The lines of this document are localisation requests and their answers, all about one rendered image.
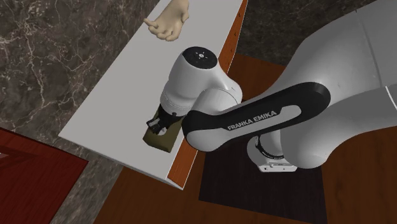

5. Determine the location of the beige hand figure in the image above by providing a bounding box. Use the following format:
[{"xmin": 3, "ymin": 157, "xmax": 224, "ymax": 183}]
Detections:
[{"xmin": 143, "ymin": 0, "xmax": 190, "ymax": 43}]

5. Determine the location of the white table with orange side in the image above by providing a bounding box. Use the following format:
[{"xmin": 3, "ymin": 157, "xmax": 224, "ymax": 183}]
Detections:
[{"xmin": 58, "ymin": 0, "xmax": 249, "ymax": 191}]

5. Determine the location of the olive green box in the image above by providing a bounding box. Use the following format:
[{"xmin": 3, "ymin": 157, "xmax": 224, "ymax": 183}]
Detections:
[{"xmin": 142, "ymin": 108, "xmax": 184, "ymax": 154}]

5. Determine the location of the dark red wooden cabinet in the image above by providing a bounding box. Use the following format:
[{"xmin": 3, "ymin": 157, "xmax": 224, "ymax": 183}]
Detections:
[{"xmin": 0, "ymin": 127, "xmax": 90, "ymax": 224}]

